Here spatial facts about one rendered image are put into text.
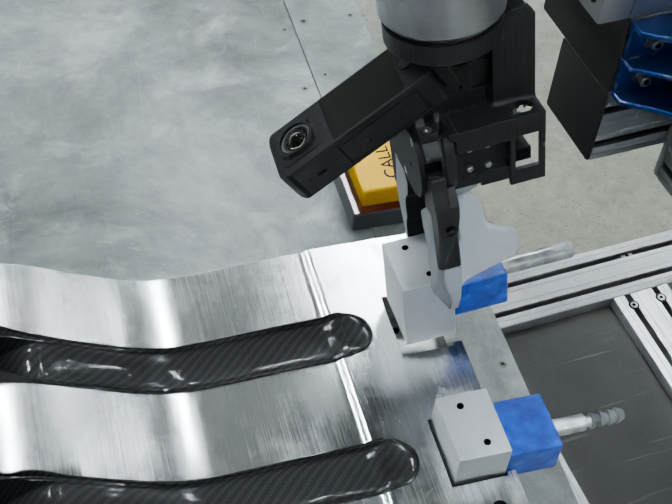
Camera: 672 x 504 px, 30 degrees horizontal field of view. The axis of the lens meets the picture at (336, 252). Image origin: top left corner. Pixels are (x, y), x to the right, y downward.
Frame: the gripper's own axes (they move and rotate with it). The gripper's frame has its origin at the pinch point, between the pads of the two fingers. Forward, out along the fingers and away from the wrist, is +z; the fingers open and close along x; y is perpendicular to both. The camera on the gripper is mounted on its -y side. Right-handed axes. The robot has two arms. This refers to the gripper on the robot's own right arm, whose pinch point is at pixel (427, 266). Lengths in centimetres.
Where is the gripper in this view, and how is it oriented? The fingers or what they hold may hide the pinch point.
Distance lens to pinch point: 86.3
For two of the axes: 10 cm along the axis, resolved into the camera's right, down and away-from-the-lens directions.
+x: -2.6, -6.5, 7.2
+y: 9.6, -2.6, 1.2
